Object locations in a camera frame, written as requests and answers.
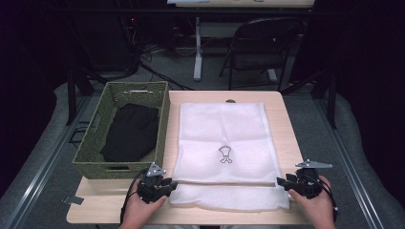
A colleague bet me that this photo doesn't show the white mesh laundry bag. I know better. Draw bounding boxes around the white mesh laundry bag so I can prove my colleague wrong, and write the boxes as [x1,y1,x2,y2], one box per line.
[168,101,291,213]

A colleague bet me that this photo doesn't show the black metal stand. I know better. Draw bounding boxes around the black metal stand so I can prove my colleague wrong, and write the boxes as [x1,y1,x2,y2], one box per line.
[280,67,338,130]
[64,61,109,127]

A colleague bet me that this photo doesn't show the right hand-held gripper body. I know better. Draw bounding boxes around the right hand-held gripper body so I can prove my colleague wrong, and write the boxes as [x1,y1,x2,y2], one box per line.
[286,159,333,200]

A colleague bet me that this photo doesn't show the grey table clip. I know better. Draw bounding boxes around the grey table clip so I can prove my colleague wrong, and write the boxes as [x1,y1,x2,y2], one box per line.
[62,195,85,206]

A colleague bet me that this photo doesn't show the black floor cables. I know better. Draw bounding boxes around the black floor cables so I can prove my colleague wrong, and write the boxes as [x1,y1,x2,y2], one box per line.
[137,42,196,92]

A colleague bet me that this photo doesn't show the black folding chair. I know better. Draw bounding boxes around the black folding chair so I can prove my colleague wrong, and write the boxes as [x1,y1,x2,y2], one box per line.
[219,17,306,92]

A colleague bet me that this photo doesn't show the metal floor rail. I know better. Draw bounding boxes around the metal floor rail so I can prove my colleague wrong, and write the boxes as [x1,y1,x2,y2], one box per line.
[313,94,385,229]
[2,94,94,229]

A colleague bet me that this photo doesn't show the green woven basket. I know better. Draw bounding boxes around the green woven basket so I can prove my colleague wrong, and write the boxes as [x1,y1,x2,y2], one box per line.
[72,81,172,180]

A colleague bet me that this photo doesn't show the black garment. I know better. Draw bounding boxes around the black garment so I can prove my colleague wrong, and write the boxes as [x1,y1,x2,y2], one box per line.
[99,102,160,163]

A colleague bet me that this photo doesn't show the right hand-held gripper cable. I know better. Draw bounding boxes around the right hand-held gripper cable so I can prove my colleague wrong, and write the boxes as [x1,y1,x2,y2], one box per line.
[318,179,339,223]

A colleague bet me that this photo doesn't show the person's left hand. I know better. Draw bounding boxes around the person's left hand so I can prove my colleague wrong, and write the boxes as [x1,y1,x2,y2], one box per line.
[118,179,168,229]

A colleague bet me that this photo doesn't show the person's right hand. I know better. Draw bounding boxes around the person's right hand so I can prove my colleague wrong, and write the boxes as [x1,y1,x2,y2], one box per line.
[288,175,337,229]

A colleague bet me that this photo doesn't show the white desk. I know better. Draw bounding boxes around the white desk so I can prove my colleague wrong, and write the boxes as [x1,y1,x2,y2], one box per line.
[166,0,315,82]

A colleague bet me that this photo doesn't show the hand-held gripper cable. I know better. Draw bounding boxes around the hand-held gripper cable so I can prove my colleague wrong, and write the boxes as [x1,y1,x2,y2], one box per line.
[318,179,339,223]
[119,168,151,225]

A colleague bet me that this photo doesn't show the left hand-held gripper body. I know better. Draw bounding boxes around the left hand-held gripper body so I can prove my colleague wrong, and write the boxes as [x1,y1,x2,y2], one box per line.
[137,161,170,205]

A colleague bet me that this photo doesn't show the left hand-held gripper cable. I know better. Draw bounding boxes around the left hand-held gripper cable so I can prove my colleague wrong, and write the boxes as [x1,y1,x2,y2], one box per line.
[119,168,151,225]

